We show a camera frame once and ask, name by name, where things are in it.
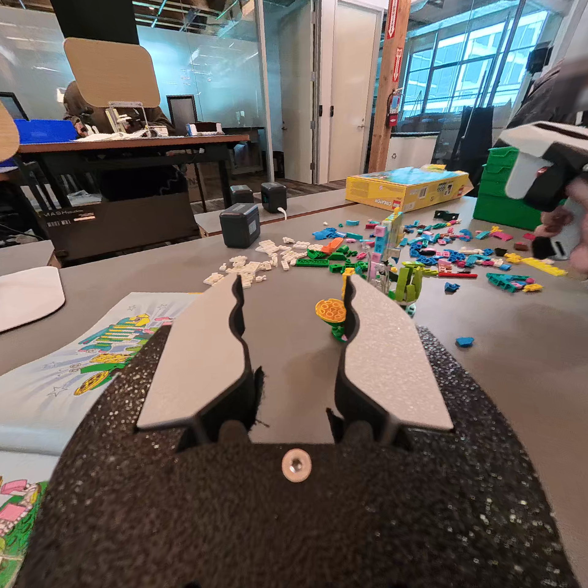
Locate white recycling bin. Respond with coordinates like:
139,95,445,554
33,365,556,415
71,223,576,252
390,132,439,172

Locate yellow toy brick box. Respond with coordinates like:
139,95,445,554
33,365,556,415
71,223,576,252
345,164,474,213

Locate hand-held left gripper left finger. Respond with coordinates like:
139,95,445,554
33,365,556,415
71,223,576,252
136,273,266,445

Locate grey desk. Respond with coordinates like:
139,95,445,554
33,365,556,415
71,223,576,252
0,184,588,588

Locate pile of white toy bricks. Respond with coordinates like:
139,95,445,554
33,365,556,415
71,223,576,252
203,236,318,289

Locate wooden pillar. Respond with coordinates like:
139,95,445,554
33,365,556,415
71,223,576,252
369,0,411,173

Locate toy brick instruction booklet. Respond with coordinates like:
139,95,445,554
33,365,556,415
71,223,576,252
0,292,205,588

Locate pile of colourful toy bricks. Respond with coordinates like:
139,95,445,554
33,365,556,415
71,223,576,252
312,209,568,295

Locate wooden panel on stand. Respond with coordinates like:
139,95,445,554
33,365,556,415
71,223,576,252
63,38,161,135

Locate person's right hand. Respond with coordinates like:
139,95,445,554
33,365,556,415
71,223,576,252
535,176,588,282

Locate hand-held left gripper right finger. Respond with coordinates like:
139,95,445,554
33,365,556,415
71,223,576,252
325,273,455,446

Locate black equipment case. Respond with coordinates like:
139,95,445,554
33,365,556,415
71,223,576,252
39,192,201,263

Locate black computer monitor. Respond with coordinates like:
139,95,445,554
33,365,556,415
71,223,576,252
166,95,198,135

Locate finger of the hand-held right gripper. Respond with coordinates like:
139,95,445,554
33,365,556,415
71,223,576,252
505,147,553,200
498,121,588,160

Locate stack of green bins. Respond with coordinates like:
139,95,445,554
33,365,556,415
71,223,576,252
473,146,556,231

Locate brown wooden top table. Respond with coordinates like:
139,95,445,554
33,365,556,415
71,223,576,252
14,133,251,258

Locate blue plastic bin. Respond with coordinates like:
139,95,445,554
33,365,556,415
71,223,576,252
14,119,78,144

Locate white door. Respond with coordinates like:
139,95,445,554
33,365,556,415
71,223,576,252
328,0,384,182

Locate colourful toy brick flower model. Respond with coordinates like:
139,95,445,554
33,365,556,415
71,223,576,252
316,209,439,343

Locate large black power station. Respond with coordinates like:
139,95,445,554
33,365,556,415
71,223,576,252
220,203,261,249

